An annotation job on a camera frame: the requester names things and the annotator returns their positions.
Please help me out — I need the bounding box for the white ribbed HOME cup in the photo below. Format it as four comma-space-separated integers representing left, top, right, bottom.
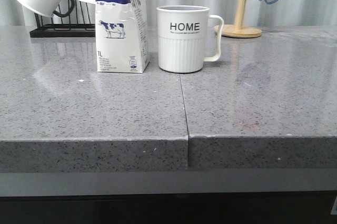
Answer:
156, 5, 224, 74

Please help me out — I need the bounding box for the blue white milk carton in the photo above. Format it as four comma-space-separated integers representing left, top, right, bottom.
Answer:
95, 0, 150, 73

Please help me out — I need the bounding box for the wooden mug tree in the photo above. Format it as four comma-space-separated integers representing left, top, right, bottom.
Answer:
221, 0, 262, 38

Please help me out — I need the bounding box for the black wire mug rack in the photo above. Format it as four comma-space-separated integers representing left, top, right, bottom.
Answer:
29, 0, 95, 38

